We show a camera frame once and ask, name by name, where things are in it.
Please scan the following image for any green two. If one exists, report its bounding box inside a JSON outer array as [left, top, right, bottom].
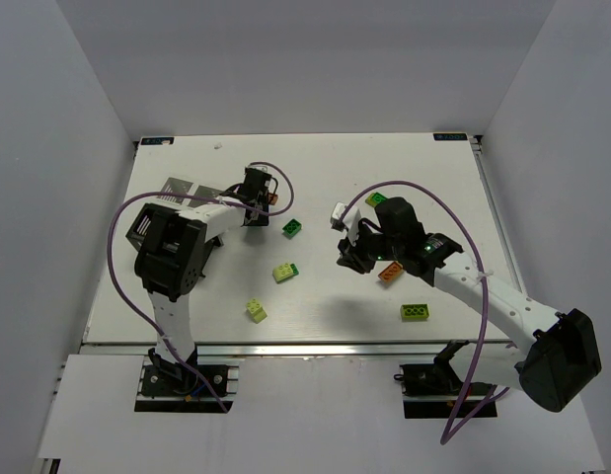
[[282, 218, 302, 238]]

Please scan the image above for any pale yellow on green lego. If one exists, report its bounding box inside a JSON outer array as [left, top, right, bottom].
[[272, 263, 299, 283]]

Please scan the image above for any pale yellow stepped lego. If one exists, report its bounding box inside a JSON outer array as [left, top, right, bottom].
[[246, 298, 267, 324]]

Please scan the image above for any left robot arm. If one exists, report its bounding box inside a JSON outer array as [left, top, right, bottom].
[[126, 167, 272, 378]]

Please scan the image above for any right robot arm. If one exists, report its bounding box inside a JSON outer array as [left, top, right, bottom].
[[331, 197, 601, 413]]

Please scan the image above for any orange lego brick with lime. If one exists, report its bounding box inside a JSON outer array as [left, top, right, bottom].
[[378, 262, 404, 285]]

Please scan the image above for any green lime long lego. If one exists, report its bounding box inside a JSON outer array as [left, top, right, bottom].
[[365, 192, 387, 208]]

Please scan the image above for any lime long lego brick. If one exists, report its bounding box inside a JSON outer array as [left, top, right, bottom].
[[400, 303, 430, 322]]

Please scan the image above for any white slotted container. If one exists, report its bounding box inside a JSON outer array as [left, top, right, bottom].
[[158, 177, 221, 208]]

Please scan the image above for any blue corner sticker left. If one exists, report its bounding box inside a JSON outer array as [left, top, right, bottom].
[[139, 136, 175, 146]]

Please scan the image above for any black slotted container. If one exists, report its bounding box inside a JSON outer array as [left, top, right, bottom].
[[125, 204, 154, 252]]

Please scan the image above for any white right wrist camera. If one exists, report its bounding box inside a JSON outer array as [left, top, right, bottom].
[[330, 202, 361, 246]]

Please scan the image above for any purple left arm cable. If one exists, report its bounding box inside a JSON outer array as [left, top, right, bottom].
[[109, 161, 294, 414]]

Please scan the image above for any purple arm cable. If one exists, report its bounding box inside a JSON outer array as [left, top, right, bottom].
[[342, 180, 511, 445], [109, 161, 294, 414]]

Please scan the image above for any right side table rail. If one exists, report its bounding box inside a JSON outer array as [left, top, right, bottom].
[[469, 135, 528, 294]]

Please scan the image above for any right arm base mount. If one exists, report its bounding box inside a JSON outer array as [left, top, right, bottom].
[[393, 340, 470, 421]]

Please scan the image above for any aluminium table edge rail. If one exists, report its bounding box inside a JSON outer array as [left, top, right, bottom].
[[78, 340, 509, 358]]

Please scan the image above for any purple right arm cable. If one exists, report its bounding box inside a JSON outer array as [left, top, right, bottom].
[[342, 180, 511, 445]]

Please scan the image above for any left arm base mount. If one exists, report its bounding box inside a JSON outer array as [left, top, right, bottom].
[[134, 349, 240, 414]]

